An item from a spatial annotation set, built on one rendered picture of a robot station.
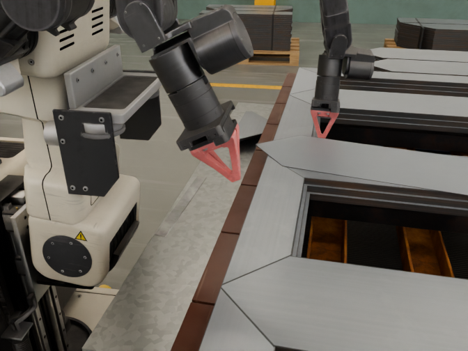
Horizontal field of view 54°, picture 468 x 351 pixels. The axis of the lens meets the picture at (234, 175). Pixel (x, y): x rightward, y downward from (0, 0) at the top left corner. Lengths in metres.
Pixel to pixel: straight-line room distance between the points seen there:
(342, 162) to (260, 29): 4.26
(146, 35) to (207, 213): 0.66
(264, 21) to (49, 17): 4.65
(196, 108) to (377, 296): 0.36
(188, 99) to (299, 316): 0.32
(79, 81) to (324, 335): 0.55
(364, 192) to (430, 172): 0.16
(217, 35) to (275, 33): 4.65
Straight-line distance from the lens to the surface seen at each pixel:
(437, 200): 0.99
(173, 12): 0.62
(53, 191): 0.92
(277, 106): 1.44
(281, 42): 5.24
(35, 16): 0.63
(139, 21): 0.58
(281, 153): 1.05
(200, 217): 1.15
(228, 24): 0.58
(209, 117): 0.61
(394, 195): 0.97
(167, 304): 0.91
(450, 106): 1.48
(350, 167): 1.02
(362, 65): 1.15
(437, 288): 0.73
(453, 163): 1.11
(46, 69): 0.80
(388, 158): 1.08
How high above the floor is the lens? 1.30
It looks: 28 degrees down
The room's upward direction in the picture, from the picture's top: straight up
